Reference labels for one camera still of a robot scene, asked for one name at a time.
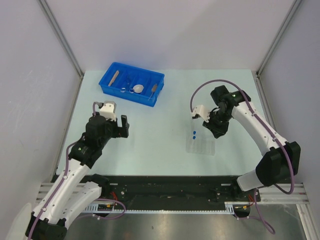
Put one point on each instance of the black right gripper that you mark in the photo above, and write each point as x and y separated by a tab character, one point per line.
217	131

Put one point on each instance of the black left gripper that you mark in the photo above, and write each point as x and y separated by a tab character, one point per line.
119	131

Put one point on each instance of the clear plastic test tube rack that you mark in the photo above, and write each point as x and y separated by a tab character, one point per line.
204	143

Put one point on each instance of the white porcelain evaporating dish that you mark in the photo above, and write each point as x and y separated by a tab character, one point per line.
138	88

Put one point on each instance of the metal crucible tongs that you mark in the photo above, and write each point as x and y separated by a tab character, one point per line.
127	84

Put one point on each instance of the wooden test tube clamp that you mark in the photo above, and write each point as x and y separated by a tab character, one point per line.
114	78

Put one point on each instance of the bristle test tube brush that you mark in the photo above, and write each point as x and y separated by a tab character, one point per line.
153	90

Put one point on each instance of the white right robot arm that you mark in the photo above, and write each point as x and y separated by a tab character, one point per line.
280	158

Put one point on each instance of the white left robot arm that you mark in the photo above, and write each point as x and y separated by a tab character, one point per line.
52	217

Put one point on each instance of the blue plastic bin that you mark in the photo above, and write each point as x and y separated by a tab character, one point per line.
144	77

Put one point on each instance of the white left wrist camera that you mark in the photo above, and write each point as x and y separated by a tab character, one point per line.
108	110

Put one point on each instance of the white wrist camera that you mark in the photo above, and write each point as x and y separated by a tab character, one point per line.
200	111
108	110

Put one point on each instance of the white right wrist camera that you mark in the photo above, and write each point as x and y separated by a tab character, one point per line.
200	111

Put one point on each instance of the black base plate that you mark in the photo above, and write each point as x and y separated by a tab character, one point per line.
168	193

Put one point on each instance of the aluminium frame rail right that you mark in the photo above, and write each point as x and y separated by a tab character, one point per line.
288	82

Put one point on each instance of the aluminium frame rail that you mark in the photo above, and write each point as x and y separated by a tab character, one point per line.
288	82
49	15

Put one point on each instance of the aluminium frame rail left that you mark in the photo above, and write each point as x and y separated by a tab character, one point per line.
49	15

